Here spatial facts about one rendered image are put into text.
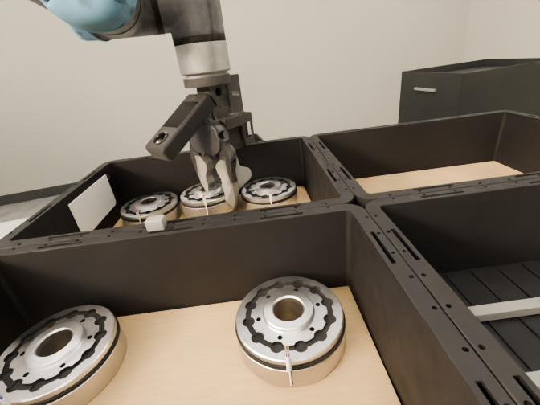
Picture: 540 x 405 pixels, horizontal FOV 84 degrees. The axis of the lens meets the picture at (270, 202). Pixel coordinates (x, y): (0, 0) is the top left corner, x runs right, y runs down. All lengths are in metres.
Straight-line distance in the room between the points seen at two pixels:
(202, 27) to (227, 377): 0.41
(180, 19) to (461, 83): 1.47
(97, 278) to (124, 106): 3.11
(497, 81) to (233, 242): 1.72
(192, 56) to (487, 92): 1.60
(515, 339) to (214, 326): 0.28
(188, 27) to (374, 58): 3.56
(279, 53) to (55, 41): 2.06
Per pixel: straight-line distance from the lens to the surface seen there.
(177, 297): 0.37
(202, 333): 0.35
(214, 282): 0.35
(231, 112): 0.51
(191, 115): 0.45
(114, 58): 3.42
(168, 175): 0.62
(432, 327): 0.21
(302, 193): 0.59
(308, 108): 3.64
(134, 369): 0.35
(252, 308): 0.31
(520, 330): 0.38
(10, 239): 0.44
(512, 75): 1.96
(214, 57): 0.46
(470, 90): 1.80
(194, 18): 0.46
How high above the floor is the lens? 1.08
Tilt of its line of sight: 26 degrees down
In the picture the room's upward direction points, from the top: 7 degrees counter-clockwise
